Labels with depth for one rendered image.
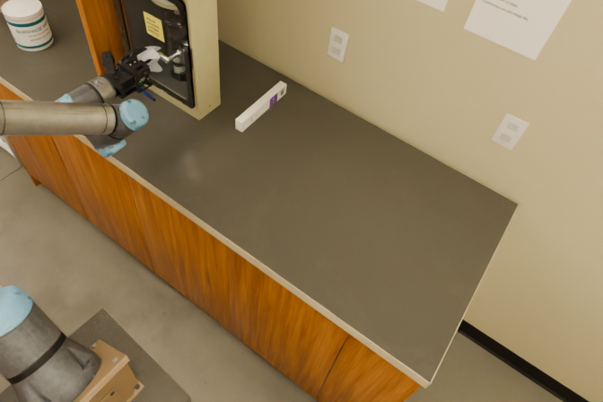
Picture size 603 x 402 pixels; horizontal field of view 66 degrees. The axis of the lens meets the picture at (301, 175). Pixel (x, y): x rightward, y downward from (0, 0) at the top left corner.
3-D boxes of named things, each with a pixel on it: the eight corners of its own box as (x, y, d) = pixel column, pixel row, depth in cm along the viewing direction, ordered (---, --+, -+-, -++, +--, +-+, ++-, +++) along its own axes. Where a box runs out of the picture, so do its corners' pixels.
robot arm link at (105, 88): (89, 99, 131) (81, 75, 125) (101, 91, 134) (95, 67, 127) (107, 110, 129) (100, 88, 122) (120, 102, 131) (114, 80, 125)
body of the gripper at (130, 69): (154, 84, 138) (122, 105, 131) (134, 72, 140) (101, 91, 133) (151, 63, 132) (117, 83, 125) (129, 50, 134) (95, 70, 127)
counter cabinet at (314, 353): (131, 118, 286) (98, -21, 216) (428, 316, 226) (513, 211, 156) (34, 184, 248) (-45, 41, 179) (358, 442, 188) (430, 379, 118)
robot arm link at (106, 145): (119, 151, 121) (91, 116, 118) (99, 162, 128) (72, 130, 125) (139, 136, 127) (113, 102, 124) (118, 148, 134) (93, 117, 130)
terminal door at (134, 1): (132, 70, 166) (109, -40, 135) (196, 109, 157) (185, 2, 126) (130, 71, 166) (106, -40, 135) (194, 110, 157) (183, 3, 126)
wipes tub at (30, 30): (39, 27, 183) (26, -8, 172) (61, 41, 179) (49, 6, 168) (9, 41, 176) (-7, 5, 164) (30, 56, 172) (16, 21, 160)
